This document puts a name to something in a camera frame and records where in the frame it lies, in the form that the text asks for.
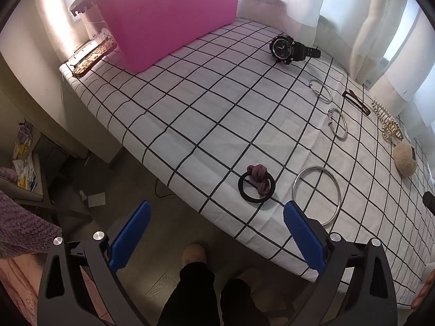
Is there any wooden puzzle board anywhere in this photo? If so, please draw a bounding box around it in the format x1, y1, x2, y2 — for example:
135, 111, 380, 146
71, 38, 118, 77

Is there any colourful packets pile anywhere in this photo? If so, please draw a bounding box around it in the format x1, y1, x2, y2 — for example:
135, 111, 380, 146
12, 119, 39, 191

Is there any person's right leg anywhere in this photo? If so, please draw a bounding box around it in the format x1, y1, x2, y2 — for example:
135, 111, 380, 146
219, 278, 273, 326

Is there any beige fluffy hair tie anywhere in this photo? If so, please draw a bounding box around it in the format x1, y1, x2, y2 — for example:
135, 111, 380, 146
393, 141, 418, 177

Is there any small silver bangle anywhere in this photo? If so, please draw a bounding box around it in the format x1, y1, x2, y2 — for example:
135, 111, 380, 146
308, 78, 333, 103
327, 108, 348, 140

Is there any pink plastic storage box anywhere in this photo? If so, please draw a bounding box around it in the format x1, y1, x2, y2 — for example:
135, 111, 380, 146
95, 0, 244, 74

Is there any black digital wrist watch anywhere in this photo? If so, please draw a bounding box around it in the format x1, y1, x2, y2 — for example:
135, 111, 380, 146
271, 35, 322, 66

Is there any purple fuzzy cloth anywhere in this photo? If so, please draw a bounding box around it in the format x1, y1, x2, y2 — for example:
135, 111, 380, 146
0, 166, 64, 259

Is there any white paper sheet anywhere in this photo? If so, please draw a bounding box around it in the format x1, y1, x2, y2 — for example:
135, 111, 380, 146
88, 192, 107, 208

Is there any black floor cable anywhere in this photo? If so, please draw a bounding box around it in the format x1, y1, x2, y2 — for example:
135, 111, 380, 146
154, 178, 176, 199

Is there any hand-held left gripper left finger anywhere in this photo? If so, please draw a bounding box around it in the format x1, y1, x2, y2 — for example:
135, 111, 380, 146
37, 200, 152, 326

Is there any pearl claw hair clip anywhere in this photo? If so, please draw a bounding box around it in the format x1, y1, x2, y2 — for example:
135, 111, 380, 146
371, 99, 405, 142

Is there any black hair tie maroon knot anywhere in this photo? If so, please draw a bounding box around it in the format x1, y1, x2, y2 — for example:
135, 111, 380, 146
237, 164, 275, 205

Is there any large silver bangle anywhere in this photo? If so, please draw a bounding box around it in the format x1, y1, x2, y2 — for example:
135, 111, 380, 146
292, 165, 342, 228

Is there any person's right hand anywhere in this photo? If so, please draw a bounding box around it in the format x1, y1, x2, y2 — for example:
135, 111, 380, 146
411, 273, 434, 310

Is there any beige slipper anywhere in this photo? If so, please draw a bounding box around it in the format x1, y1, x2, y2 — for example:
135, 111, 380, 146
237, 266, 259, 281
180, 242, 208, 269

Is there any white table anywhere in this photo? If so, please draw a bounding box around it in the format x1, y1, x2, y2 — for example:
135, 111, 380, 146
60, 71, 123, 169

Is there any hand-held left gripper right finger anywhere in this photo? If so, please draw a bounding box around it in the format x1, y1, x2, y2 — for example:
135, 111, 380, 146
283, 201, 398, 326

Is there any white sheer curtain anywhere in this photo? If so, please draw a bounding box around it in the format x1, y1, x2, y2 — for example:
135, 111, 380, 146
238, 0, 435, 134

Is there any brown hair clip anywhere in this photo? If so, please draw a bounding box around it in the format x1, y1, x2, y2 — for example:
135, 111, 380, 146
342, 89, 371, 116

